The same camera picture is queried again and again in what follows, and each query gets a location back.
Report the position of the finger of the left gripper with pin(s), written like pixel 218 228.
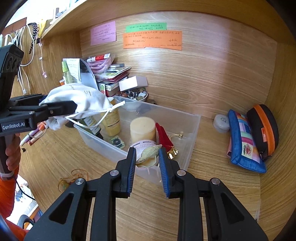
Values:
pixel 32 99
pixel 61 108

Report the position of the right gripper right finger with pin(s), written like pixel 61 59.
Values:
pixel 226 217

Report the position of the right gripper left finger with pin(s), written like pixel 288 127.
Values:
pixel 67 218

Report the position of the white drawstring pouch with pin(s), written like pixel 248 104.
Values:
pixel 89 102

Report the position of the yellow gourd charm with cord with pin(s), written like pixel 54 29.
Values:
pixel 65 182

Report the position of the yellow sunscreen bottle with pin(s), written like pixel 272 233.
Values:
pixel 111 123

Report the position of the small flower pattern card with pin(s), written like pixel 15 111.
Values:
pixel 117 142

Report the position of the cream pillar candle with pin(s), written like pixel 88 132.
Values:
pixel 142 128

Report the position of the pink round case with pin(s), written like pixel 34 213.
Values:
pixel 141 145

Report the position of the seashell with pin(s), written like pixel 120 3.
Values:
pixel 149 157

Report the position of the red fabric charm with bell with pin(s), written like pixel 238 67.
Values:
pixel 166 142

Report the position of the dark green glass bottle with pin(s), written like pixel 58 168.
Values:
pixel 90 122

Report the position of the person's left hand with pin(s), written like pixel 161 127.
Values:
pixel 13 152

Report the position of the fruit pattern box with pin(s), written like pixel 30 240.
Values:
pixel 102 88

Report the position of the white tall carton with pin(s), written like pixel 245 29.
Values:
pixel 81 72

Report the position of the pink mesh bag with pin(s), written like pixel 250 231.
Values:
pixel 101 66

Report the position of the stack of booklets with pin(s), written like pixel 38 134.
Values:
pixel 112 77

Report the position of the red white tube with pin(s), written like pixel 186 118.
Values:
pixel 98 58

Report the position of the blue patchwork pouch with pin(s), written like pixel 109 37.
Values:
pixel 243 151

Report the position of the white paper box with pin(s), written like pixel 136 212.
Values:
pixel 133 82

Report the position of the bowl of beads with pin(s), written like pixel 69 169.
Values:
pixel 138 94

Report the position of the clear plastic storage bin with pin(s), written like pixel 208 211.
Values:
pixel 180 127

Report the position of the pink sticky note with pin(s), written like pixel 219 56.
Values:
pixel 102 34

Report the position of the small white round container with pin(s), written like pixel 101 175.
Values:
pixel 221 123

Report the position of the black orange zip case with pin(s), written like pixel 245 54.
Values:
pixel 264 130

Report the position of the orange sticky note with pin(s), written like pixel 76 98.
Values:
pixel 167 39

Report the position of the green sticky note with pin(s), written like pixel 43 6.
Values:
pixel 145 27

